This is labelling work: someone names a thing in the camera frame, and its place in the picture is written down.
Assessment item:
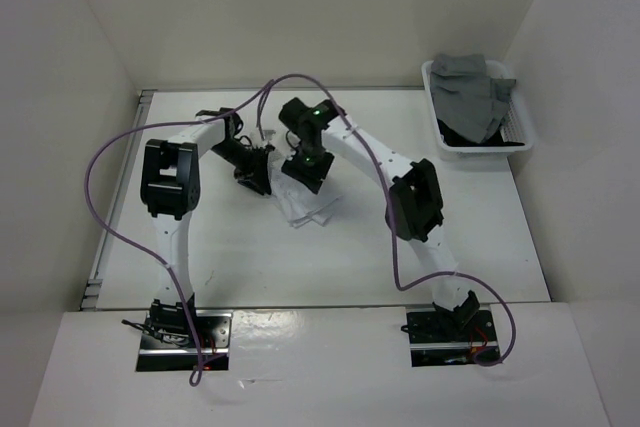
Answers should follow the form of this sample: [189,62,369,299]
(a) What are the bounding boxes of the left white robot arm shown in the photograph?
[140,108,274,347]

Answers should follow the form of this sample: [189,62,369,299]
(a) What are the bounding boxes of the white skirt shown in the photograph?
[268,150,343,228]

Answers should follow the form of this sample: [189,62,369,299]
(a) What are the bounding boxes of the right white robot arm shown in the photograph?
[278,97,480,340]

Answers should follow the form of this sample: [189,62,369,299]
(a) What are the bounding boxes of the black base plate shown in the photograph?
[121,311,232,372]
[400,308,501,367]

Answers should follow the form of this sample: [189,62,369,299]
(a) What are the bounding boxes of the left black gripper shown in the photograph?
[209,140,270,195]

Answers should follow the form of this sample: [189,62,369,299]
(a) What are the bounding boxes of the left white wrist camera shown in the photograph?
[249,128,277,147]

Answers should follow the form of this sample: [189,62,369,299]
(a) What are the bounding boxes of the grey skirt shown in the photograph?
[430,54,516,143]

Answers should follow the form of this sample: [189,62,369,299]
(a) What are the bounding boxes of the black skirt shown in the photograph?
[436,119,527,154]

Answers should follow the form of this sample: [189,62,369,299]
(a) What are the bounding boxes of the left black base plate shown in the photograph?
[121,311,232,372]

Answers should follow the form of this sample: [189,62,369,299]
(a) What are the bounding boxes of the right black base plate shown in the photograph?
[400,308,501,367]

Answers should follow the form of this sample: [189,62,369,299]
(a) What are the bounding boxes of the aluminium table edge rail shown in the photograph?
[79,89,156,311]

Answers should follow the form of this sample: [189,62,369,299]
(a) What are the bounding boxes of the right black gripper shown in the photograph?
[282,139,336,194]

